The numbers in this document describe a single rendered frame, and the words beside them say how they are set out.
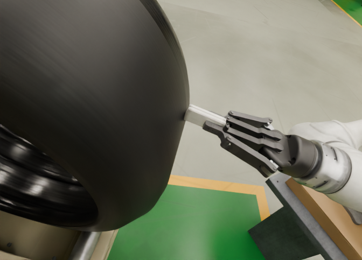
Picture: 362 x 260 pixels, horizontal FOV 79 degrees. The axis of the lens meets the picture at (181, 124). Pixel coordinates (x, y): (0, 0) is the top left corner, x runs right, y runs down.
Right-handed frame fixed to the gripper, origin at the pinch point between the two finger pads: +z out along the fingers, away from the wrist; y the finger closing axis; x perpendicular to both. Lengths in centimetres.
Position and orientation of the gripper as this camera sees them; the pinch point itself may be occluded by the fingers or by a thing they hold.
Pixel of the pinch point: (204, 119)
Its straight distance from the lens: 39.3
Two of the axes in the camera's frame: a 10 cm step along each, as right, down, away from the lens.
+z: -9.2, -3.7, -1.0
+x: -3.2, 6.0, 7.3
